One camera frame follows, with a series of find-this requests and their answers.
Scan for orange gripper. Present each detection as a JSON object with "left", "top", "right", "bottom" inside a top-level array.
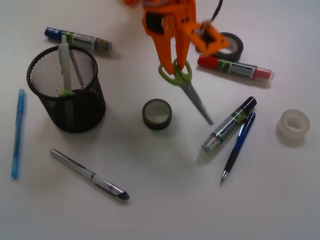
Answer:
[{"left": 123, "top": 0, "right": 198, "bottom": 76}]

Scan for green handled scissors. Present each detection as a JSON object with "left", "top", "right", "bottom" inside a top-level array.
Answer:
[{"left": 158, "top": 59, "right": 214, "bottom": 126}]

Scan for blue cap whiteboard marker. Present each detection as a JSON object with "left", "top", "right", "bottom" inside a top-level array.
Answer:
[{"left": 44, "top": 27, "right": 113, "bottom": 53}]

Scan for black cap whiteboard marker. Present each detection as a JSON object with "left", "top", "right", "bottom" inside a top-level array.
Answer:
[{"left": 200, "top": 96, "right": 257, "bottom": 155}]

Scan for blue black ballpoint pen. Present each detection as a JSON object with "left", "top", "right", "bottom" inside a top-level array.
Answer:
[{"left": 220, "top": 112, "right": 256, "bottom": 185}]

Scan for white green pen in holder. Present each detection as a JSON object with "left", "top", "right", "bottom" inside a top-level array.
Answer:
[{"left": 57, "top": 35, "right": 75, "bottom": 129}]

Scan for black mesh pen holder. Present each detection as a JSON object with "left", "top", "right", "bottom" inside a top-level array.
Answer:
[{"left": 26, "top": 46, "right": 106, "bottom": 133}]

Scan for silver white rollerball pen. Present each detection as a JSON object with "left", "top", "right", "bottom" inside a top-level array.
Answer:
[{"left": 49, "top": 148, "right": 130, "bottom": 201}]

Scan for light blue pen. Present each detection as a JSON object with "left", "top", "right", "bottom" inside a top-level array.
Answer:
[{"left": 11, "top": 89, "right": 26, "bottom": 180}]

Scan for red cap whiteboard marker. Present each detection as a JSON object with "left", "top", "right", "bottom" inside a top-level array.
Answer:
[{"left": 197, "top": 55, "right": 275, "bottom": 81}]

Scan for black tape roll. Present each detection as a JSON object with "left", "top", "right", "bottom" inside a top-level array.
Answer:
[{"left": 197, "top": 32, "right": 244, "bottom": 62}]

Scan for dark brown tape roll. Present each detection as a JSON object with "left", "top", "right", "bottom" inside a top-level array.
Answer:
[{"left": 142, "top": 98, "right": 172, "bottom": 131}]

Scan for clear tape roll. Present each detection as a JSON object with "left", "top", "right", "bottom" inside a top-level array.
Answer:
[{"left": 276, "top": 109, "right": 311, "bottom": 143}]

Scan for orange gripper camera mount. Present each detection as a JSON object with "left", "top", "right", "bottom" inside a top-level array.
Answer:
[{"left": 183, "top": 21, "right": 229, "bottom": 56}]

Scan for black camera cable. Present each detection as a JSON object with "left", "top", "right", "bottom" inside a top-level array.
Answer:
[{"left": 208, "top": 0, "right": 225, "bottom": 23}]

